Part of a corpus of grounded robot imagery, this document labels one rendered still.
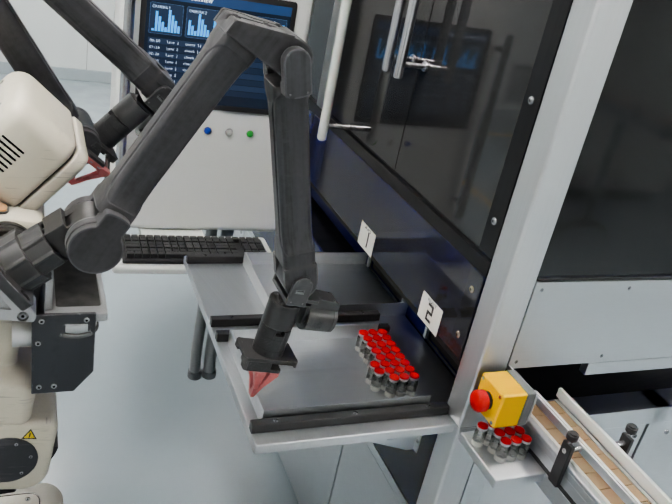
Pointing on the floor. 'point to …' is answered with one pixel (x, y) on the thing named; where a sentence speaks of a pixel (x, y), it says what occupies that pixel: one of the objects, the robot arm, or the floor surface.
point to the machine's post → (528, 225)
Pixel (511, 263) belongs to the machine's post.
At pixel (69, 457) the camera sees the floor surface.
